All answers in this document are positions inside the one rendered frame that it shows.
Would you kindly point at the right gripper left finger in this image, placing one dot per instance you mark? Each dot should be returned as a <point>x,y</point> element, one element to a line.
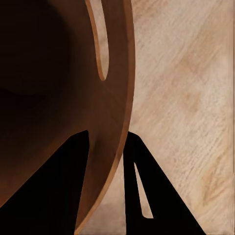
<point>47,204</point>

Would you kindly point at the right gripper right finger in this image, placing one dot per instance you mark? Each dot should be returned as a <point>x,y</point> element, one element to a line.
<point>170,214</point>

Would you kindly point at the trash can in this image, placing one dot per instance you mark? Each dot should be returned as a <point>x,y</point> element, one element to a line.
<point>52,87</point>

